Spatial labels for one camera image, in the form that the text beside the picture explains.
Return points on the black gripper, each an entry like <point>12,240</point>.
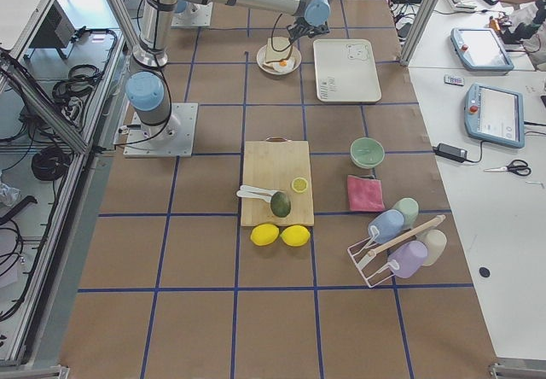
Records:
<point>296,32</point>

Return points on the bread slice from board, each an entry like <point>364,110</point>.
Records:
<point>277,49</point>

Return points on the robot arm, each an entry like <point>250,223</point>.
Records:
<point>147,89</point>

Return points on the cream round plate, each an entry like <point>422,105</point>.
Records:
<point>295,55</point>

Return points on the bread slice on plate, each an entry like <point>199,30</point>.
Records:
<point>268,67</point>

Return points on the fried egg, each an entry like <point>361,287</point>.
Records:
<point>284,66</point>

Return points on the cream bear serving tray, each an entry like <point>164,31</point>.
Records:
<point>345,71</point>

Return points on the green bowl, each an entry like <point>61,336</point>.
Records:
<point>366,152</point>

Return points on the wooden cutting board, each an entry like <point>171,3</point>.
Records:
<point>274,166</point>

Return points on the lemon slice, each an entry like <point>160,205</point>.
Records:
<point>299,185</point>

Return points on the far teach pendant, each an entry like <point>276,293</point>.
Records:
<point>480,50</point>

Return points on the teach pendant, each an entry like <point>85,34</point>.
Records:
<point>495,115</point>
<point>480,50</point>

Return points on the white plastic spoon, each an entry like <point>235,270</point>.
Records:
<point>251,195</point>

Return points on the pink cloth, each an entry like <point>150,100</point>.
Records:
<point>365,194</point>

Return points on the avocado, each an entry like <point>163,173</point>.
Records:
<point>280,204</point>

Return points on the black power brick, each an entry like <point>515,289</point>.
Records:
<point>450,152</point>

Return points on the green cup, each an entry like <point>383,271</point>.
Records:
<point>409,208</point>

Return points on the near teach pendant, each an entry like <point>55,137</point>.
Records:
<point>495,115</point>

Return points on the whole lemon right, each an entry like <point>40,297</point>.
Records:
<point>295,235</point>

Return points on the whole lemon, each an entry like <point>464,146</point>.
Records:
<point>295,235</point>
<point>264,234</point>

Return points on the blue cup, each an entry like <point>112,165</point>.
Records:
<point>386,226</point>

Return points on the whole lemon left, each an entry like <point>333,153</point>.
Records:
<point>264,234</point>

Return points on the cream cup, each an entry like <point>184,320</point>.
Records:
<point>435,241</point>

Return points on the purple cup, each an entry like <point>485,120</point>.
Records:
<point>406,260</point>

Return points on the scissors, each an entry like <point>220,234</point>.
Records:
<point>517,167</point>

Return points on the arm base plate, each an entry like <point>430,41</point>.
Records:
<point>190,15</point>
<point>176,139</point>

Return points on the white wire cup rack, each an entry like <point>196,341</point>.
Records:
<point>370,259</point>

